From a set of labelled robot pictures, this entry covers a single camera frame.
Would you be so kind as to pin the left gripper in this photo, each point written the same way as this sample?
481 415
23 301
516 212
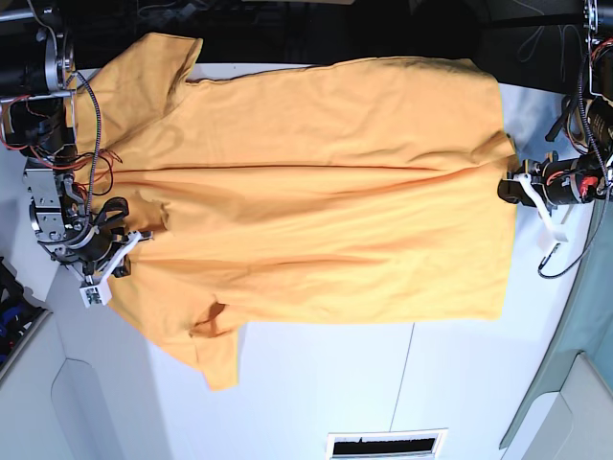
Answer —
563 182

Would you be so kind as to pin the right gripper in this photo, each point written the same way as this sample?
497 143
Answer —
94 251

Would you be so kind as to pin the orange t-shirt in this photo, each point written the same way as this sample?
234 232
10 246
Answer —
363 192

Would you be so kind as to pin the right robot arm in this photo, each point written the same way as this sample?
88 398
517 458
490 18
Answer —
39 82

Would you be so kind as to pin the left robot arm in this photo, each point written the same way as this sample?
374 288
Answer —
586 122

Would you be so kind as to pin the blue black clutter bin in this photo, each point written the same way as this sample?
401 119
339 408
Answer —
18 315

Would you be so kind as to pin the green cloth at right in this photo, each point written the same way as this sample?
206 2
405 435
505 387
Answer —
585 327

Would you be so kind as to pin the white table slot vent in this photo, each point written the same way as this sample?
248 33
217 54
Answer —
413 444

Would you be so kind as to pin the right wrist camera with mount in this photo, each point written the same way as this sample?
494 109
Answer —
94 289

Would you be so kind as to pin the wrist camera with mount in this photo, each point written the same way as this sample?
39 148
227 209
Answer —
94 289
553 218

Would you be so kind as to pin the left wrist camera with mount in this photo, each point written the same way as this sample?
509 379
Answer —
553 218

